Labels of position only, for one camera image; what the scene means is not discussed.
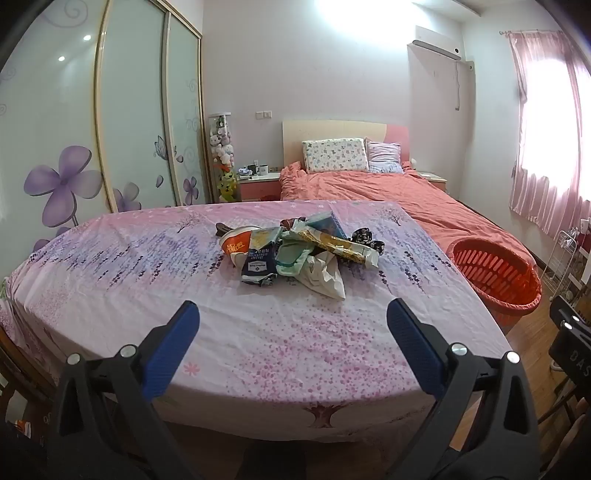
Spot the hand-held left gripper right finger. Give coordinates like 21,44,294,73
386,298,542,480

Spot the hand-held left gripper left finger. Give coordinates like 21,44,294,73
46,300,204,480

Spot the orange plastic laundry basket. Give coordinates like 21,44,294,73
451,237,543,330

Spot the light blue patterned packet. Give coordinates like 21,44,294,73
304,212,350,241

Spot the wooden chair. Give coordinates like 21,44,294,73
531,369,591,464

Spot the pink floral table cloth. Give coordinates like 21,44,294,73
0,200,514,432

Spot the white paper bag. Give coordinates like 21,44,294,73
294,253,348,302

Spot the dark blue snack packet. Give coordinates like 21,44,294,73
240,230,283,288

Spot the dark grey garment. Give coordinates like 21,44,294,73
350,226,386,256

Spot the orange snack cup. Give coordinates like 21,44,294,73
221,225,260,256

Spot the yellow snack wrapper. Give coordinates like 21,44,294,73
295,227,380,269

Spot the green and white packet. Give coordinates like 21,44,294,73
276,239,320,278

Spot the coral duvet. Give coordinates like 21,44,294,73
278,161,539,274

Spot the pink nightstand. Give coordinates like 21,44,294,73
236,171,283,203
412,170,449,195

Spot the striped pink pillow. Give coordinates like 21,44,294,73
364,138,404,174

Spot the clear tube of plush toys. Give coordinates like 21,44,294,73
207,112,241,204

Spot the floral white pillow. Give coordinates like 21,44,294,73
302,137,370,175

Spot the pink curtain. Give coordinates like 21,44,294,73
500,30,591,239

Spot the beige and pink headboard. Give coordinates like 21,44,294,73
281,119,411,174

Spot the flower print sliding wardrobe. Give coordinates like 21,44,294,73
0,0,207,252

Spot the air conditioner pipe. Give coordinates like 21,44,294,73
454,59,476,112

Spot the white air conditioner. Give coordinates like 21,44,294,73
412,25,463,62

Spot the white wire rack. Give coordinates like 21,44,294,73
539,228,581,297

